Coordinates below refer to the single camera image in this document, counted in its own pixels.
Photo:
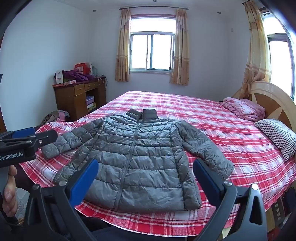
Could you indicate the person's left hand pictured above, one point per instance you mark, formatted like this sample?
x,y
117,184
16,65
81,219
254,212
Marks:
x,y
10,187

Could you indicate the red cardboard box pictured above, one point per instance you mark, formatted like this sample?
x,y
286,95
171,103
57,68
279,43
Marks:
x,y
83,68

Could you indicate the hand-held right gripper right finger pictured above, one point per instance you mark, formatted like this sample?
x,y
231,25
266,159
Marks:
x,y
205,180

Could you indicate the white picture box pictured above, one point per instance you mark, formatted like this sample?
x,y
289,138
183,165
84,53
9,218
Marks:
x,y
59,77

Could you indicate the striped pillow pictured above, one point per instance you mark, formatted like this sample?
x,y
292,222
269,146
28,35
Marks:
x,y
277,136

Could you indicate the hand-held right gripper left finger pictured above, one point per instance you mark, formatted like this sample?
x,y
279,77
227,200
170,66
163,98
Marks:
x,y
86,179

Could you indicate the grey puffer jacket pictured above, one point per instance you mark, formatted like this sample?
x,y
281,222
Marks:
x,y
148,148

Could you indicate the flat pink box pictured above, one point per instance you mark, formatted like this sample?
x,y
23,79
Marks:
x,y
70,82

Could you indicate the pile of clothes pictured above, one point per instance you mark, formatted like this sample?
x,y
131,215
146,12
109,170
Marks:
x,y
55,117

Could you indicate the bed with red plaid sheet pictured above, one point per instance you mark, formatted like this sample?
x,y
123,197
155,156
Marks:
x,y
215,115

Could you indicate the long beige patterned curtain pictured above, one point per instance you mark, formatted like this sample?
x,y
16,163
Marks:
x,y
256,46

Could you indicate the dark curtain rod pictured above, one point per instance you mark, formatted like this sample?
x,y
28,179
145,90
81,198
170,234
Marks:
x,y
152,8

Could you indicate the sliding window with grey frame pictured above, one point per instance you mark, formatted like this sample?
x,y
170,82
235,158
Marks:
x,y
150,51

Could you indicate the window beside headboard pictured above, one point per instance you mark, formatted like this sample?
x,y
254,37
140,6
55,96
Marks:
x,y
278,62

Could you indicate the white bag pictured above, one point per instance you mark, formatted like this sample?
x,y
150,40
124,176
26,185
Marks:
x,y
94,70

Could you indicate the folded pink quilt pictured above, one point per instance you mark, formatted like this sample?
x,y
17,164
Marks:
x,y
242,109

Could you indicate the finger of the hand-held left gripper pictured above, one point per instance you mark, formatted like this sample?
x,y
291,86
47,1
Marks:
x,y
45,137
23,132

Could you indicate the stack of boxes in desk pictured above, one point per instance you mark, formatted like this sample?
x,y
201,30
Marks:
x,y
90,103

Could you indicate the wooden headboard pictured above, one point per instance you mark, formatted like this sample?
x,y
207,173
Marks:
x,y
272,99

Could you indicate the wooden bedside cabinet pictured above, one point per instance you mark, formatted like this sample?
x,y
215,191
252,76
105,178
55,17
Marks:
x,y
69,102

